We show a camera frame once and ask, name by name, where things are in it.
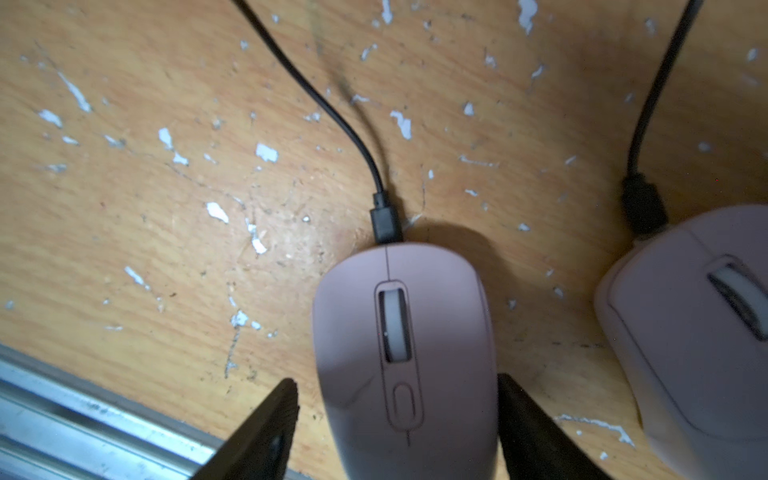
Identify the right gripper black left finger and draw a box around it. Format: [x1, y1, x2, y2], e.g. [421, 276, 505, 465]
[191, 378, 299, 480]

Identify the pink mouse rear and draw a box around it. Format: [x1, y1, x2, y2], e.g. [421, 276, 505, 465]
[594, 204, 767, 479]

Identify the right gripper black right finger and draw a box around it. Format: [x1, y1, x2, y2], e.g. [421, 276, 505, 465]
[497, 373, 610, 480]

